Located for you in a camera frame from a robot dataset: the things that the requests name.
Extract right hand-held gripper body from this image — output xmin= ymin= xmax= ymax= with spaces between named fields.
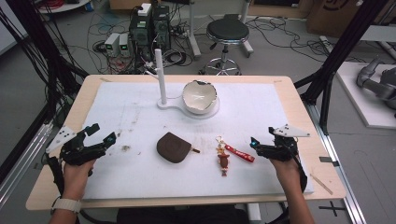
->
xmin=259 ymin=123 xmax=311 ymax=162

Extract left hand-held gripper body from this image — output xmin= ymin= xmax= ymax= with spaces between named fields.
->
xmin=46 ymin=125 xmax=107 ymax=166

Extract person's right hand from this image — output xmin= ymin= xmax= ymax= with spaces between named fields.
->
xmin=268 ymin=157 xmax=303 ymax=196

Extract person's left hand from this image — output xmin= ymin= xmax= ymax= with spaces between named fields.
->
xmin=61 ymin=158 xmax=96 ymax=201

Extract wooden table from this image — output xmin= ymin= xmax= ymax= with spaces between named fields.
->
xmin=25 ymin=74 xmax=347 ymax=212

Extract black tape strip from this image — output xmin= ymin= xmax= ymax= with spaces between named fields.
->
xmin=318 ymin=156 xmax=341 ymax=168

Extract thin wooden stick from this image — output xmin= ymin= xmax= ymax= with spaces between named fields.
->
xmin=309 ymin=173 xmax=334 ymax=196

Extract white wrist band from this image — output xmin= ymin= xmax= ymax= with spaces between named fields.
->
xmin=50 ymin=196 xmax=82 ymax=215

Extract brown zipper pouch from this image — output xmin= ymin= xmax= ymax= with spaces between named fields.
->
xmin=156 ymin=132 xmax=202 ymax=164

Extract white table leg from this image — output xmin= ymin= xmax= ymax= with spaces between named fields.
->
xmin=246 ymin=203 xmax=262 ymax=224

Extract white eggshell-shaped bowl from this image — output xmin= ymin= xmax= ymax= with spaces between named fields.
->
xmin=181 ymin=79 xmax=219 ymax=115

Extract white table mat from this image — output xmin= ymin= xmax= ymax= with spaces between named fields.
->
xmin=82 ymin=80 xmax=315 ymax=201

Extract black tape cross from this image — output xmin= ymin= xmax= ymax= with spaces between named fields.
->
xmin=318 ymin=200 xmax=347 ymax=217

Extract white floor board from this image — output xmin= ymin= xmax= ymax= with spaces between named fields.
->
xmin=335 ymin=61 xmax=396 ymax=131

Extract grey power supply unit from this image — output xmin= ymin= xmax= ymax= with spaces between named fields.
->
xmin=119 ymin=33 xmax=133 ymax=58
xmin=104 ymin=32 xmax=121 ymax=58

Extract person's dark clothing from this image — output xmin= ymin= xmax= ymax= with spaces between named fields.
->
xmin=116 ymin=204 xmax=250 ymax=224

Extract black round stool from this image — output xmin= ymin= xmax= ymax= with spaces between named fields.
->
xmin=198 ymin=13 xmax=255 ymax=77

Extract black computer tower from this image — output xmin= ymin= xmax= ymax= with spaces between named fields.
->
xmin=128 ymin=4 xmax=172 ymax=63

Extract cardboard box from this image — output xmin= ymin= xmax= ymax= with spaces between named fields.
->
xmin=305 ymin=0 xmax=396 ymax=39

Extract keychain with red strap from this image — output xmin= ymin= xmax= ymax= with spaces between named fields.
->
xmin=215 ymin=135 xmax=256 ymax=177

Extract aluminium rail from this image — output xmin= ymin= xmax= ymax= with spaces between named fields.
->
xmin=0 ymin=119 xmax=54 ymax=210
xmin=304 ymin=101 xmax=368 ymax=224

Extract white stand with post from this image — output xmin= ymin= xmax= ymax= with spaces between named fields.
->
xmin=145 ymin=48 xmax=220 ymax=120

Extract black floor cables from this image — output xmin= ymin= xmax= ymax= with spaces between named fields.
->
xmin=246 ymin=15 xmax=368 ymax=64

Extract black frame post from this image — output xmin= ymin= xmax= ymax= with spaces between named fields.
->
xmin=5 ymin=0 xmax=90 ymax=125
xmin=293 ymin=0 xmax=390 ymax=135

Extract black cable bundle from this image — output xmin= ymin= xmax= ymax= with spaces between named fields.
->
xmin=0 ymin=6 xmax=90 ymax=132

